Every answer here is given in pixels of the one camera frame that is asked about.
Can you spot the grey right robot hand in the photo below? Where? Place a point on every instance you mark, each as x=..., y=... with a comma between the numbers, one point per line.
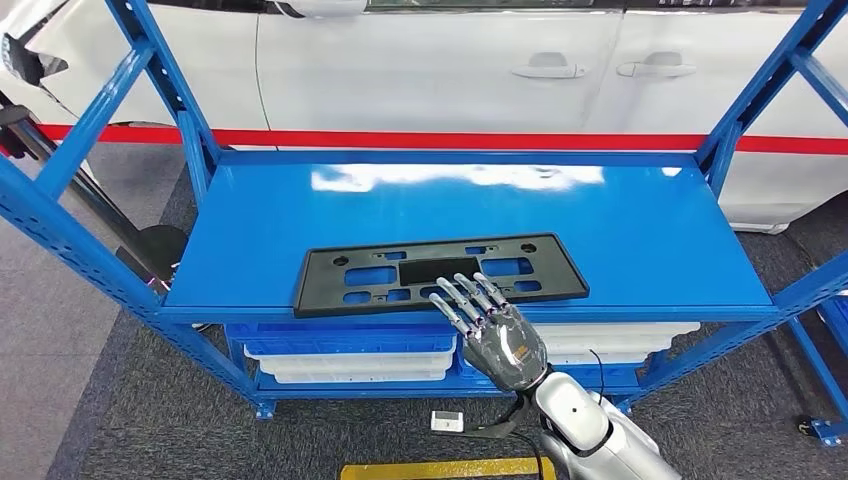
x=507, y=348

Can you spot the black plastic plate frame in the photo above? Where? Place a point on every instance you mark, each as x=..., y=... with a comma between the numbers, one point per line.
x=321, y=285

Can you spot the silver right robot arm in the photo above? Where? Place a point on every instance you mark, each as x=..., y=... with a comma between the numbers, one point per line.
x=576, y=414

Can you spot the blue metal shelf rack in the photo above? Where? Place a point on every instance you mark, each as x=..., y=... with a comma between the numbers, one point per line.
x=464, y=212

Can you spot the white car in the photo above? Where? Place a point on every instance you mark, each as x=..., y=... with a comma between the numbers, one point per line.
x=430, y=66

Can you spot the black caster wheel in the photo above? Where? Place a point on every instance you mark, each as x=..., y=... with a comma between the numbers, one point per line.
x=807, y=424

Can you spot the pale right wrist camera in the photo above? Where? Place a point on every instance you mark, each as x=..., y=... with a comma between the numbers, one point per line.
x=447, y=422

